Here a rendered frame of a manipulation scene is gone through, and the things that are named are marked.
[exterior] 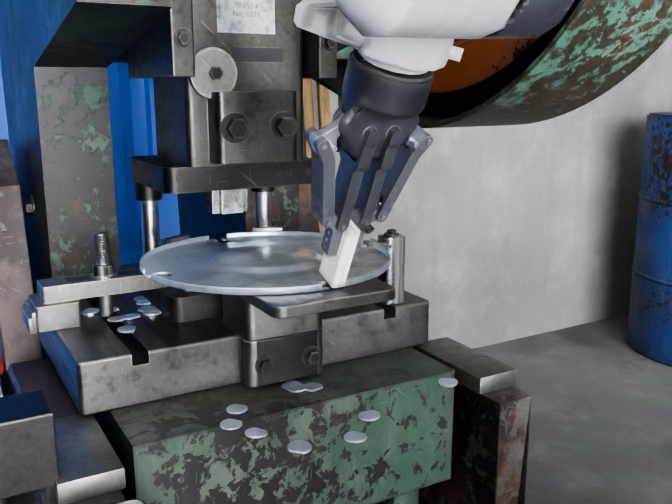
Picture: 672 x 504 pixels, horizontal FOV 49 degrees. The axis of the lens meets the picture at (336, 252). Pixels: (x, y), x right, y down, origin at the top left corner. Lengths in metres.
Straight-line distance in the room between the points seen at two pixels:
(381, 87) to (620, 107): 2.64
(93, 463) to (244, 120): 0.39
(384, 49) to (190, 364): 0.42
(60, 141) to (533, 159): 2.11
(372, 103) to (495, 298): 2.30
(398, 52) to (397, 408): 0.44
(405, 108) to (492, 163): 2.14
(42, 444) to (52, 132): 0.50
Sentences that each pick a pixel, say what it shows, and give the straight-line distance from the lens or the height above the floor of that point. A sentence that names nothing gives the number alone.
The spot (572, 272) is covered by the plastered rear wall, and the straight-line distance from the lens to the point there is 3.16.
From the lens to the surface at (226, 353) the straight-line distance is 0.85.
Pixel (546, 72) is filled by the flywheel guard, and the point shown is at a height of 1.00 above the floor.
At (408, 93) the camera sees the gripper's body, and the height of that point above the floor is 0.98.
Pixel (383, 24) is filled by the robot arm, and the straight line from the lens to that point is 0.47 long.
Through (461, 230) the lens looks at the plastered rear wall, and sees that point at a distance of 2.71.
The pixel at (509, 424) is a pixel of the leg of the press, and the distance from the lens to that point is 0.92.
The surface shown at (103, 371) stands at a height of 0.69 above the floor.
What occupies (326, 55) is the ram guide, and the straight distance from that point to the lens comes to 0.89.
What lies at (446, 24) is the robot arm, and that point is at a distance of 0.49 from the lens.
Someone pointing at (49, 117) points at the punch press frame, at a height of 0.94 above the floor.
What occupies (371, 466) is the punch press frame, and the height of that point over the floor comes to 0.55.
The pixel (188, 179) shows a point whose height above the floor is 0.88.
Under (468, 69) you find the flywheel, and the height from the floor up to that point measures 1.00.
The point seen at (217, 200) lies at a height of 0.84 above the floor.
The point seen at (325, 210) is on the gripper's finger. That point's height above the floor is 0.87.
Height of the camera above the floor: 0.98
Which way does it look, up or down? 13 degrees down
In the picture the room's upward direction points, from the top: straight up
